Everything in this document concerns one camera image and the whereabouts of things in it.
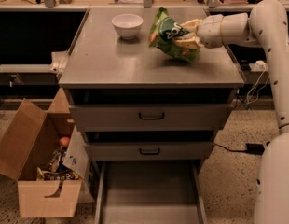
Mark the middle grey drawer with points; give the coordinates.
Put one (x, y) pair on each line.
(144, 151)

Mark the green rice chip bag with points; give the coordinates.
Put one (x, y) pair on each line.
(164, 33)

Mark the top grey drawer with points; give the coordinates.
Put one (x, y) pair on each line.
(124, 118)

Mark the open cardboard box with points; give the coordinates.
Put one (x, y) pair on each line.
(28, 144)

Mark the white ceramic bowl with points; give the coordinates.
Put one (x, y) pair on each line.
(127, 26)

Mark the bottom open grey drawer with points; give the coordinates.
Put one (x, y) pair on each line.
(149, 192)

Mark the snack packages in box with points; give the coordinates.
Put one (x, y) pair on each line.
(55, 169)

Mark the black power adapter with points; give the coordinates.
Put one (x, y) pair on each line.
(255, 149)

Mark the grey drawer cabinet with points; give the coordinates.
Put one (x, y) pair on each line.
(104, 69)

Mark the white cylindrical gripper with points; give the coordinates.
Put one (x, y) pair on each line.
(210, 29)

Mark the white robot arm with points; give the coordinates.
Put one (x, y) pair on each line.
(267, 26)

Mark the orange ball in box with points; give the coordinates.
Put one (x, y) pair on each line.
(64, 141)

